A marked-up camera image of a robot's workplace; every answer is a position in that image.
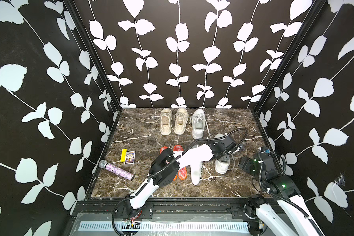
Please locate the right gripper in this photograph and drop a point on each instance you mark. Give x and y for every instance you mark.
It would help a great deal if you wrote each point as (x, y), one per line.
(250, 162)

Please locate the white sneaker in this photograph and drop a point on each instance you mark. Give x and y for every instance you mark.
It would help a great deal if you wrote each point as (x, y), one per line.
(198, 122)
(222, 164)

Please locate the white insole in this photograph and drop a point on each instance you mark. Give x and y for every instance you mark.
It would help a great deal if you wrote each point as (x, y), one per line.
(196, 171)

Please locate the beige sneaker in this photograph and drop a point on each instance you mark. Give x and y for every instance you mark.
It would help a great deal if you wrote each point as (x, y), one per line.
(181, 118)
(166, 121)

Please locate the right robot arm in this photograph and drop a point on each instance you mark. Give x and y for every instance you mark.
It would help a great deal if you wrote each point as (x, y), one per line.
(281, 187)

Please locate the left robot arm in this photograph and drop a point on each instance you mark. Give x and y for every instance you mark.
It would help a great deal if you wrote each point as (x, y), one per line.
(168, 163)

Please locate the colourful card box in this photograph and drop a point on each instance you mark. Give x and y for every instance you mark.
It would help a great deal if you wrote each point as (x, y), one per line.
(130, 157)

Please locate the yellow card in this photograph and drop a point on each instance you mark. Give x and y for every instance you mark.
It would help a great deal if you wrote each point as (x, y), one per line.
(123, 155)

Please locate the purple glitter tube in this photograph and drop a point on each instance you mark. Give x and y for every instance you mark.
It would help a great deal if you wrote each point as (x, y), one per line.
(103, 164)

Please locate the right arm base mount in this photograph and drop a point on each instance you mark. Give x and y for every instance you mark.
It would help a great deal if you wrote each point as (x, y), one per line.
(245, 211)

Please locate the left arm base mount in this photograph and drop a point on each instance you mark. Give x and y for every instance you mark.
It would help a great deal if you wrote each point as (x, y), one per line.
(125, 211)

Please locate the white vented rail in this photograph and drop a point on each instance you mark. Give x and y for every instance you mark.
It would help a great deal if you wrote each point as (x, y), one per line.
(146, 226)

